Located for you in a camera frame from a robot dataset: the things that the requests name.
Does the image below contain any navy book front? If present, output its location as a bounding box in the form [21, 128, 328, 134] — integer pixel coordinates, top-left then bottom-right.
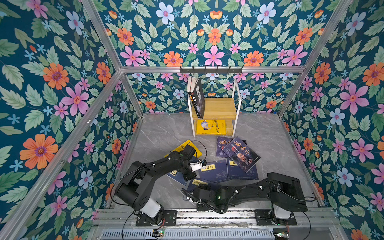
[187, 178, 221, 193]

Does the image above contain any navy book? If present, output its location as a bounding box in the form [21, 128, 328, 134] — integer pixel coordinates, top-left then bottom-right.
[227, 160, 259, 180]
[198, 160, 230, 183]
[187, 178, 221, 193]
[167, 157, 200, 186]

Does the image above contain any black wolf cover book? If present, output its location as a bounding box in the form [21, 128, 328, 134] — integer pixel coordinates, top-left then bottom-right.
[191, 78, 206, 119]

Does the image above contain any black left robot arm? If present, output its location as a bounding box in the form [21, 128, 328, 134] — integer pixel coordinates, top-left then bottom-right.
[115, 145, 203, 220]

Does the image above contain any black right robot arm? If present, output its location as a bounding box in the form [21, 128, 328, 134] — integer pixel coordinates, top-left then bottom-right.
[182, 173, 308, 214]

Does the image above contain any yellow cartoon book on table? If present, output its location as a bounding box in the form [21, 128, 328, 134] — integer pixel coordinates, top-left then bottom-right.
[172, 140, 203, 158]

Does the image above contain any purple book underneath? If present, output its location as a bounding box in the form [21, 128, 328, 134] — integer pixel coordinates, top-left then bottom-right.
[216, 137, 250, 159]

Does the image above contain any yellow book on shelf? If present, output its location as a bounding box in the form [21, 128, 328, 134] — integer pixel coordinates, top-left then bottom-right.
[196, 120, 227, 135]

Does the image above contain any purple portrait book top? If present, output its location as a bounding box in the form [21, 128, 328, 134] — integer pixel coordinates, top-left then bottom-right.
[222, 137, 261, 173]

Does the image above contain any black book standing on shelf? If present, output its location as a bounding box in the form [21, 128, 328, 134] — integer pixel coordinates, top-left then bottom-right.
[187, 76, 199, 117]

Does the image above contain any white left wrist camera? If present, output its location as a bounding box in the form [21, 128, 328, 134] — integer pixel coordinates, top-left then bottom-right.
[190, 162, 207, 172]

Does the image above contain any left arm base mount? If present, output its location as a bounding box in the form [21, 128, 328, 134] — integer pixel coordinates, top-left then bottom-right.
[136, 210, 178, 227]

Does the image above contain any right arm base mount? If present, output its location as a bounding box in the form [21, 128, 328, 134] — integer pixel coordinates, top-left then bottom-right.
[254, 207, 297, 226]

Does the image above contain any wooden white frame shelf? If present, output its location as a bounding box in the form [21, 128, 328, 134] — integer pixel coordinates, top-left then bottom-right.
[188, 81, 242, 137]

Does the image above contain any aluminium front rail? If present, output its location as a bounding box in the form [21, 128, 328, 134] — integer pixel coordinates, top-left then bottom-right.
[93, 208, 342, 228]

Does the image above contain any black wall hook rail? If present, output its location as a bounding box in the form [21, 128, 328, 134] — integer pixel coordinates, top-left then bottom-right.
[180, 66, 243, 75]

